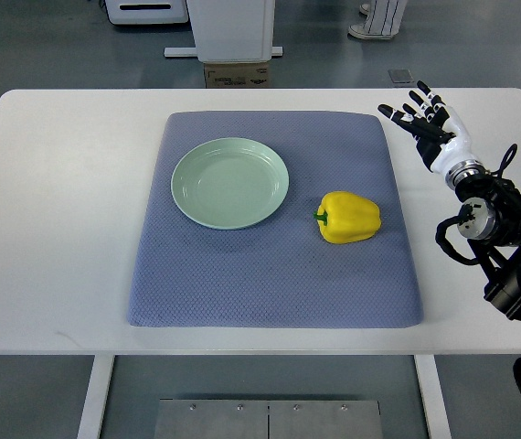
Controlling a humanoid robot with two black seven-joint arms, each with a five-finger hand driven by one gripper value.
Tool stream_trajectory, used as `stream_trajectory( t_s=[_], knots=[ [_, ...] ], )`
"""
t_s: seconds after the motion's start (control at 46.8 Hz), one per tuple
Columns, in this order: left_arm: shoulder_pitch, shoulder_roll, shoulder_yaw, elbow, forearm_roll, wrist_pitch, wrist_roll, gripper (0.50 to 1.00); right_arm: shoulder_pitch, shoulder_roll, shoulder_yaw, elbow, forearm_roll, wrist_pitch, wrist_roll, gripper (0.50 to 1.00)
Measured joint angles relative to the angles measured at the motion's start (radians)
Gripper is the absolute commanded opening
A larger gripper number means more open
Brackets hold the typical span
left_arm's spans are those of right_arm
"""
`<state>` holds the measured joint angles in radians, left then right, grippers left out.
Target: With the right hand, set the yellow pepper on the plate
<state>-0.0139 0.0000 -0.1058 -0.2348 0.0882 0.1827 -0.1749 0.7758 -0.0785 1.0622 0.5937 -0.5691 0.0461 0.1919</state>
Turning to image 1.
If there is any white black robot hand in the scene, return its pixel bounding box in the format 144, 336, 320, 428
377, 81, 477, 177

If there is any yellow bell pepper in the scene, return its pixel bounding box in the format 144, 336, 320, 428
314, 191, 382, 244

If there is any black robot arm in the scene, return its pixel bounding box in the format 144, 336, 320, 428
435, 145, 521, 394

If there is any grey floor plate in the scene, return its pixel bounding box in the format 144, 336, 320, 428
388, 69, 414, 84

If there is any light green plate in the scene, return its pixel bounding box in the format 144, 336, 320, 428
170, 137, 290, 230

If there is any striped trouser leg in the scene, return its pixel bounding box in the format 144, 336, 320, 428
364, 0, 409, 37

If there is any white sneaker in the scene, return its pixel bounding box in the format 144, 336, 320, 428
347, 24, 392, 40

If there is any blue quilted mat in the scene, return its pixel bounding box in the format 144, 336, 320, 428
127, 111, 423, 328

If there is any cardboard box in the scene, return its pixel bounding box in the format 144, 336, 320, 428
204, 62, 271, 89

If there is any right white table leg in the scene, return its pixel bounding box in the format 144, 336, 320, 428
414, 355, 452, 439

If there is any white table leg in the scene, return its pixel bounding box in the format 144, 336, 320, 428
414, 355, 452, 439
77, 354, 114, 439

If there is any white cabinet with slot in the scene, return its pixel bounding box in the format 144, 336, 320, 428
104, 0, 189, 26

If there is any left white table leg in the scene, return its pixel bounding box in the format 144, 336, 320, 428
77, 354, 114, 439

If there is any white pedestal base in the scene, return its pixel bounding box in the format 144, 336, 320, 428
164, 0, 283, 64

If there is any metal base plate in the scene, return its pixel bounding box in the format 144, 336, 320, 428
154, 399, 383, 438

